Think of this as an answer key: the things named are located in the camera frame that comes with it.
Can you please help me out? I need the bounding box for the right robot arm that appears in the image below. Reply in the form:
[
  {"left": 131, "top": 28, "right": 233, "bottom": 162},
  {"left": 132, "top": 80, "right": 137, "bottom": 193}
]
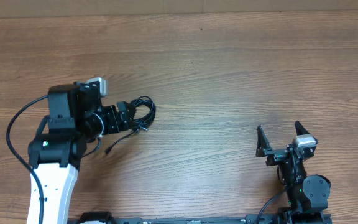
[{"left": 255, "top": 121, "right": 332, "bottom": 223}]

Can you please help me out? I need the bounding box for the cardboard backboard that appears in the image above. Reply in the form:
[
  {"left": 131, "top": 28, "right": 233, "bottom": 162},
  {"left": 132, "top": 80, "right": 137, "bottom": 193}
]
[{"left": 0, "top": 0, "right": 358, "bottom": 18}]

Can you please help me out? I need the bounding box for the black cable bundle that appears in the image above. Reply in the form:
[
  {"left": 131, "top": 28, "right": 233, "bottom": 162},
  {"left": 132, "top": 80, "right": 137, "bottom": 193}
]
[{"left": 104, "top": 95, "right": 157, "bottom": 155}]

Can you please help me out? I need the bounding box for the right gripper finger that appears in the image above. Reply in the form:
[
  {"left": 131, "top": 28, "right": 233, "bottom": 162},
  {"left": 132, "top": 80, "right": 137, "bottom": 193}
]
[
  {"left": 295, "top": 121, "right": 309, "bottom": 136},
  {"left": 255, "top": 125, "right": 272, "bottom": 157}
]

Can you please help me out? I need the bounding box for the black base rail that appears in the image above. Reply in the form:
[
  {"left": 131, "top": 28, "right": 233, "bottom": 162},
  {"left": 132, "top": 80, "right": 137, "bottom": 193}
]
[{"left": 67, "top": 212, "right": 333, "bottom": 224}]

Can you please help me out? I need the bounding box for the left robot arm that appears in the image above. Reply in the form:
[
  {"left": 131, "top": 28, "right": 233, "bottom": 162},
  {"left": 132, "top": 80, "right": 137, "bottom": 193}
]
[{"left": 27, "top": 80, "right": 136, "bottom": 223}]

